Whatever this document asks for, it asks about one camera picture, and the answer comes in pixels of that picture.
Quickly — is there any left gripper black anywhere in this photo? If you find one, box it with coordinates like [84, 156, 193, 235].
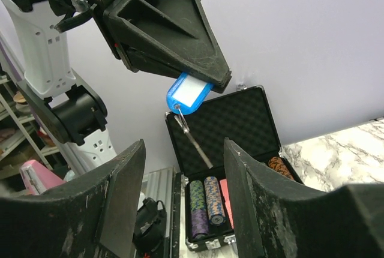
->
[53, 0, 232, 93]

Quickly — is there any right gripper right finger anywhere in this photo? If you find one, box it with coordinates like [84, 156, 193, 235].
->
[224, 139, 383, 257]

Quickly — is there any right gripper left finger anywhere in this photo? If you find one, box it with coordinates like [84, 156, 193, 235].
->
[1, 140, 146, 257]

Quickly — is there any blue key tag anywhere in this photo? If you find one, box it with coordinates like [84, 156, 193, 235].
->
[166, 73, 214, 115]

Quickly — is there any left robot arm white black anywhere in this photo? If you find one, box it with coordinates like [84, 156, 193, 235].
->
[1, 0, 231, 175]

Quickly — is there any red playing card deck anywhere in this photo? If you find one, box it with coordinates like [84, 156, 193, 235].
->
[220, 179, 234, 228]

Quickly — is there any pink box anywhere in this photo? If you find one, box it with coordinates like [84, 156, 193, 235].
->
[19, 160, 65, 195]

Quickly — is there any black poker chip case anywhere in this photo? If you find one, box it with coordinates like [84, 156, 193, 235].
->
[165, 86, 302, 253]

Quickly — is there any storage shelf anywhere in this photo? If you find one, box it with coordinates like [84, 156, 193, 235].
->
[0, 29, 58, 181]

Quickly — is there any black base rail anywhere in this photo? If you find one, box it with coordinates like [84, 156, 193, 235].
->
[131, 172, 187, 258]

